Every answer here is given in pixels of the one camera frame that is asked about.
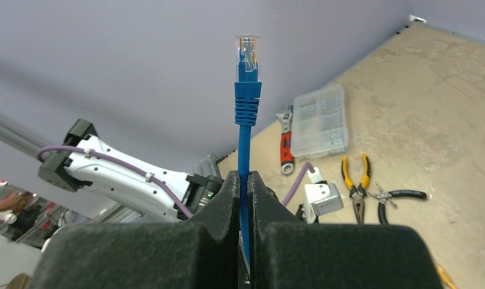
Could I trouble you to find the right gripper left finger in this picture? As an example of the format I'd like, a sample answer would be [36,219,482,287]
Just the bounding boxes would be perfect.
[29,171,240,288]

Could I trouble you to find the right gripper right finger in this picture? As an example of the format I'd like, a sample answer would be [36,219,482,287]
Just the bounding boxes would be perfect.
[248,171,442,288]

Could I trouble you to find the clear plastic parts box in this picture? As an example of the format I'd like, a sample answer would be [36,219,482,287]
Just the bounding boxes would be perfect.
[291,84,348,160]

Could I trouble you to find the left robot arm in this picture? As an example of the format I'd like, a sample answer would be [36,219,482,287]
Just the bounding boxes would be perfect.
[36,119,223,222]

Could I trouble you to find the yellow handled pliers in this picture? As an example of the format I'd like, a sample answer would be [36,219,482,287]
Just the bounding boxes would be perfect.
[340,154,428,225]

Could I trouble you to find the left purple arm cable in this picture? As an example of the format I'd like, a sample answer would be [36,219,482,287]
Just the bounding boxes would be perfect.
[36,145,319,219]

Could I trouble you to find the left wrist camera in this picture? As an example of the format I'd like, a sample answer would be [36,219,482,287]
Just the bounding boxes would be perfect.
[303,167,344,224]

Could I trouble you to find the yellow ethernet cable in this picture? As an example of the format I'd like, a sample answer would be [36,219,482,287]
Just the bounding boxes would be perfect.
[436,263,454,289]

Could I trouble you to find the blue ethernet cable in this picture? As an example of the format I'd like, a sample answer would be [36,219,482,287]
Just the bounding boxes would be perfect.
[233,34,263,276]

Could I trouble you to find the red handled adjustable wrench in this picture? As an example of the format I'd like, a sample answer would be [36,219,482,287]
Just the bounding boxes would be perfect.
[276,104,295,175]

